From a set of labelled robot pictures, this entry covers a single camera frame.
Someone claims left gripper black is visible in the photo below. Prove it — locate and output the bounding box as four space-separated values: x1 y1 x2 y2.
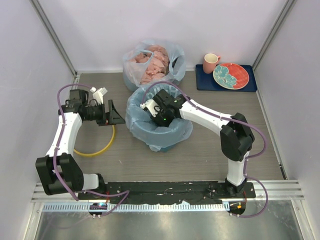
84 100 125 127

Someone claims teal trash bin yellow rim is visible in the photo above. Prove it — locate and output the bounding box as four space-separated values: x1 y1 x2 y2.
150 89 193 153

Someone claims light blue plastic bag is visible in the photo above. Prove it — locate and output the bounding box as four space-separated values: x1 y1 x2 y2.
125 85 193 151

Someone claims yellow bin rim ring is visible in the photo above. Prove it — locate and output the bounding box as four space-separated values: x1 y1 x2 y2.
73 124 117 158

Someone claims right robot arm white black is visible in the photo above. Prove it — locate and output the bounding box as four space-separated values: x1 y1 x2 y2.
140 89 255 198

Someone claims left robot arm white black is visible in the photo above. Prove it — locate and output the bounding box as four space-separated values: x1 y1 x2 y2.
35 87 125 200

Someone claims plastic bag with pink trash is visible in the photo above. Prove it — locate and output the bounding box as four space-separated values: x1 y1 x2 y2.
122 39 186 92

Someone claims dark blue tray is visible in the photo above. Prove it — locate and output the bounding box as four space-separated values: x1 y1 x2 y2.
195 64 257 92

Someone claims pink ceramic mug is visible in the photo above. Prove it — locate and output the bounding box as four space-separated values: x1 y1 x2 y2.
203 53 221 74

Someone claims red blue floral plate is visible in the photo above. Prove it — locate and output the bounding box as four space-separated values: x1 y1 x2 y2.
212 63 250 90

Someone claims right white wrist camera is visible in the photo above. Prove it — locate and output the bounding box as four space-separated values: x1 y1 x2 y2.
140 99 161 118

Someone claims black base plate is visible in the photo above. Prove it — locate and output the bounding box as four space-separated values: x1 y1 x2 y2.
77 180 256 206

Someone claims white slotted cable duct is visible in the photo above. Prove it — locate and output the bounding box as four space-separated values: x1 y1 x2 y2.
42 201 230 214

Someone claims aluminium frame rail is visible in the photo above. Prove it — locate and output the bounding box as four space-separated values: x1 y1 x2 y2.
31 180 305 203

